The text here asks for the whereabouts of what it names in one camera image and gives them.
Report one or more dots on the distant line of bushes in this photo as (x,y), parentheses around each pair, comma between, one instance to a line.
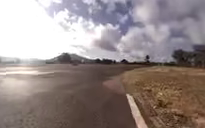
(106,61)

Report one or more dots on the distant hill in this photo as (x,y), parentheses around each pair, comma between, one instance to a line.
(73,58)

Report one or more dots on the round dark tree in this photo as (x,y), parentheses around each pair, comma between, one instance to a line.
(65,58)

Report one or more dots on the tall thin tree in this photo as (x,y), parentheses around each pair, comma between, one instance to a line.
(147,58)

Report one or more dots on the dark asphalt road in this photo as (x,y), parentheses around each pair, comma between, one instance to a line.
(63,96)

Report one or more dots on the white painted edge line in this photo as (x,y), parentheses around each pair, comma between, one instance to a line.
(136,113)

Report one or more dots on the dry brown grass verge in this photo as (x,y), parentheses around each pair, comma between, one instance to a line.
(170,96)

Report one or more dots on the group of dark trees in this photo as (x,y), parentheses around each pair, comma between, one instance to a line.
(196,56)

